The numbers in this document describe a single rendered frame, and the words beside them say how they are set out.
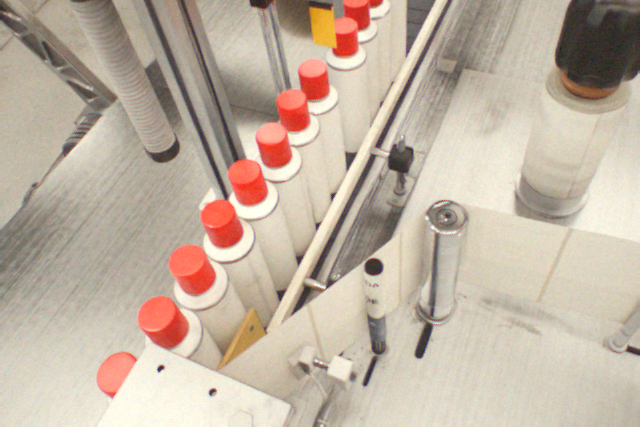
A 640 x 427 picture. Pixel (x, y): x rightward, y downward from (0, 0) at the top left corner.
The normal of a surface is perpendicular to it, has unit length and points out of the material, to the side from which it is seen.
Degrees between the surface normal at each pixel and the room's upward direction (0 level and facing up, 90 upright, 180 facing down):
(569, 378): 0
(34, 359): 0
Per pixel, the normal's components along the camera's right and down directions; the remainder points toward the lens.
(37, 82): -0.11, -0.61
